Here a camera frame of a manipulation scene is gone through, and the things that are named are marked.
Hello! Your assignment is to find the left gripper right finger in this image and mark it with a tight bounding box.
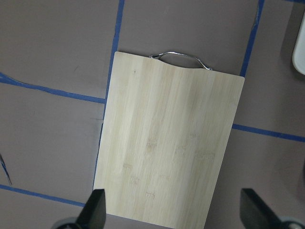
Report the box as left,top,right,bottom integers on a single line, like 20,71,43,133
240,188,305,229

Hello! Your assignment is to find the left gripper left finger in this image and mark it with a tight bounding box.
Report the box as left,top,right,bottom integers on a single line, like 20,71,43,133
53,189,106,229

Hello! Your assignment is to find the cream bear tray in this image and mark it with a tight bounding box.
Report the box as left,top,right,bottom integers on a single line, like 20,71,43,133
292,15,305,75

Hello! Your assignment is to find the wooden cutting board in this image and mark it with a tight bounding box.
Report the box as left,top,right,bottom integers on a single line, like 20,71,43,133
94,52,244,229

